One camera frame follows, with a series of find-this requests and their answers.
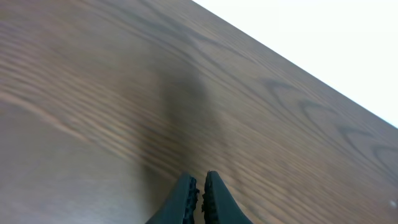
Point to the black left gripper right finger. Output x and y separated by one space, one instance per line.
219 206

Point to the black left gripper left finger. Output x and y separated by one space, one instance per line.
180 203

